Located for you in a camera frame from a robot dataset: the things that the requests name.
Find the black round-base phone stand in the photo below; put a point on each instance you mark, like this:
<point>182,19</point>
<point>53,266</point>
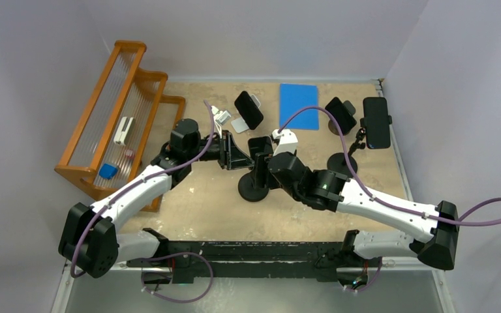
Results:
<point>254,186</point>

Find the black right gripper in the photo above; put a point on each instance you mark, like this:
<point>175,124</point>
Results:
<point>273,183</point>

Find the blue object on rack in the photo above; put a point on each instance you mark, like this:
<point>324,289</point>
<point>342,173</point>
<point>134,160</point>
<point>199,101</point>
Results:
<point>108,171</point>

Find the black phone on white stand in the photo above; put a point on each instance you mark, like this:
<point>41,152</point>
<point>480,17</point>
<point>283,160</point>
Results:
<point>248,110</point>

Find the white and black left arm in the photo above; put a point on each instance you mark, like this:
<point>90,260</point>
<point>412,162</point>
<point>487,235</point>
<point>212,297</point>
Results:
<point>89,239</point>

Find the white folding phone stand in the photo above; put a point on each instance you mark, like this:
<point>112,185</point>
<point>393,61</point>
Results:
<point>238,124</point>

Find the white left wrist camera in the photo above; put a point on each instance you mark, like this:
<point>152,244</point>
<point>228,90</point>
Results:
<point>220,118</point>

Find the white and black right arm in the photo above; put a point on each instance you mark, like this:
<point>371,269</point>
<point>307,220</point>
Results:
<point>428,232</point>

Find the black tall phone stand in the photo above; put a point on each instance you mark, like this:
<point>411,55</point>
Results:
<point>345,162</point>

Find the black smartphone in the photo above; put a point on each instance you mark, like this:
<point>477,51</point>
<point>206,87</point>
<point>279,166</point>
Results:
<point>260,145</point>

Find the orange wooden rack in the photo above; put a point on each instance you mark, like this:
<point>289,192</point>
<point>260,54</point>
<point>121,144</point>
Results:
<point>123,89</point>

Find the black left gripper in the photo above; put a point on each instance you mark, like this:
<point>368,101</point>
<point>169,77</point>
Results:
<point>228,155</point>

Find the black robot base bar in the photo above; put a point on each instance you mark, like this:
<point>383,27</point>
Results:
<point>323,261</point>

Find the white device on rack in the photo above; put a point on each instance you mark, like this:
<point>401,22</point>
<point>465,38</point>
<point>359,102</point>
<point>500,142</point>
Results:
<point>123,130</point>

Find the blue rectangular mat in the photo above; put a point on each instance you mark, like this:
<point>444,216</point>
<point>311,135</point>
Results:
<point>294,97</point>

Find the black phone on small stand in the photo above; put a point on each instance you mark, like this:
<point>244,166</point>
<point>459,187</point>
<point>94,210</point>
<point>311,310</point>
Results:
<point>340,114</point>

